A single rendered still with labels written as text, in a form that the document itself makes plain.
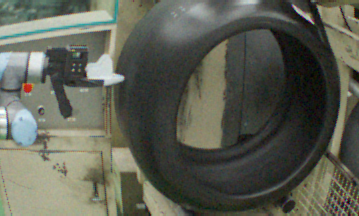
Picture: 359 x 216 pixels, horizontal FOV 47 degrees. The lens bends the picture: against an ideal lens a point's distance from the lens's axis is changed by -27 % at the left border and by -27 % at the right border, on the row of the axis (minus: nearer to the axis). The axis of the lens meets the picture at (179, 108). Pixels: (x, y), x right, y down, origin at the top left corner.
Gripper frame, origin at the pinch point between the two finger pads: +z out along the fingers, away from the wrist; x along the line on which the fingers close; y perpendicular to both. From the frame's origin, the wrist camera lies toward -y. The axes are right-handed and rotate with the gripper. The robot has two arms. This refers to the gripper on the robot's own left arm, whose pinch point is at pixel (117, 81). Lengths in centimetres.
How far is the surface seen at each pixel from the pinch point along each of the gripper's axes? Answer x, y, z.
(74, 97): 54, -22, -4
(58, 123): 54, -32, -10
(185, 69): -12.2, 6.7, 10.2
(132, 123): -8.3, -6.0, 2.8
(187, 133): 26.0, -20.1, 26.4
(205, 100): 26.0, -10.5, 29.6
